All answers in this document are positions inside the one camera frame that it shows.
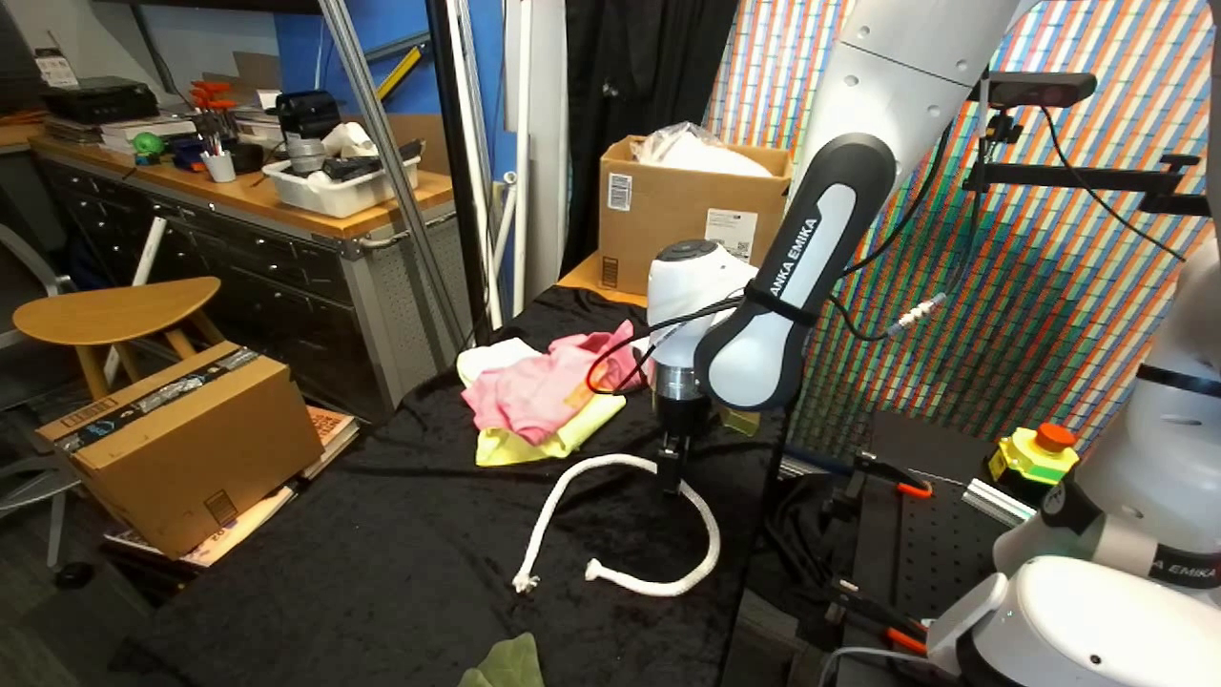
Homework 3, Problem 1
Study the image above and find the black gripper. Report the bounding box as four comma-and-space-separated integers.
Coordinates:
653, 392, 705, 513

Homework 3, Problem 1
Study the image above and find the white rope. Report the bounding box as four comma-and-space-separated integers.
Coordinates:
509, 452, 727, 605

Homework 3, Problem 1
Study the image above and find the yellow cloth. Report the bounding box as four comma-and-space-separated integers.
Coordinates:
475, 392, 629, 470

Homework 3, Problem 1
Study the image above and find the pink shirt with orange print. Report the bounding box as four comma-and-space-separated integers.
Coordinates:
458, 321, 653, 452

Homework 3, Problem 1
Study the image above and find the wooden side platform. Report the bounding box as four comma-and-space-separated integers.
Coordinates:
552, 250, 664, 315

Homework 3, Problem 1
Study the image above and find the white towel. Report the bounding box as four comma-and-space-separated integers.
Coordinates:
453, 337, 545, 392

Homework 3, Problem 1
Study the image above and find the black perforated breadboard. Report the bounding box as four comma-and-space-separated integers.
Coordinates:
844, 413, 1023, 640

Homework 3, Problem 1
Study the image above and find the cardboard box with white label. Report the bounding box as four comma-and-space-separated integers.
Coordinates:
597, 126, 799, 299

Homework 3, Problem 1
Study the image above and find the black velvet tablecloth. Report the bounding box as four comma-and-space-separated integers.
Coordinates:
110, 283, 809, 687

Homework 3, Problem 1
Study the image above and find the yellow red emergency stop button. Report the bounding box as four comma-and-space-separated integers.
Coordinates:
989, 421, 1083, 494

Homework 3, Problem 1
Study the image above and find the black vertical pole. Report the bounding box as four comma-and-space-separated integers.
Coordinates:
424, 0, 504, 353

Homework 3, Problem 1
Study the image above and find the black curtain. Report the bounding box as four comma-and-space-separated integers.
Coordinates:
565, 0, 746, 270

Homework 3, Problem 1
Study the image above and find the silver metal pole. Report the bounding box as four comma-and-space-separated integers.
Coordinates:
316, 0, 481, 363

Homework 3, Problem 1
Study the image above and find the white plastic bin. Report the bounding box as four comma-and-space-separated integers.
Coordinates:
260, 150, 424, 220

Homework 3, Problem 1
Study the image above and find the wooden top counter cabinet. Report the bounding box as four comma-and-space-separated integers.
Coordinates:
31, 126, 458, 416

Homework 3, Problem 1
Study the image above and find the cardboard box with black tape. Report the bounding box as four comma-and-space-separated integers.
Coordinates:
36, 341, 330, 563

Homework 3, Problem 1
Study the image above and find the black round appliance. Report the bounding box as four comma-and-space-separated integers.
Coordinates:
275, 89, 343, 175

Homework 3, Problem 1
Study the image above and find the wooden stool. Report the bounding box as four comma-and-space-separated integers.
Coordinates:
12, 274, 227, 406

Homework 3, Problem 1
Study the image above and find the grey office chair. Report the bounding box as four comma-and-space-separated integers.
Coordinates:
0, 220, 83, 587

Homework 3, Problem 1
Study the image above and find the black printer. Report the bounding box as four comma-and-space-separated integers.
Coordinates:
44, 78, 165, 129

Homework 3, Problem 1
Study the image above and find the tape-wrapped wrist camera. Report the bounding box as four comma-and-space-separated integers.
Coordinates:
718, 406, 769, 442

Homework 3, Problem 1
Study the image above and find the orange handle clamp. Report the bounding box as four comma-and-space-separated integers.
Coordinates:
825, 577, 934, 659
850, 452, 938, 504

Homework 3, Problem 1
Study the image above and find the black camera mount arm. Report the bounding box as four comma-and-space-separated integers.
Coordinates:
963, 150, 1218, 220

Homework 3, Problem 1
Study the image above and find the black camera on mount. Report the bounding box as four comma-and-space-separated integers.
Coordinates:
985, 70, 1098, 110

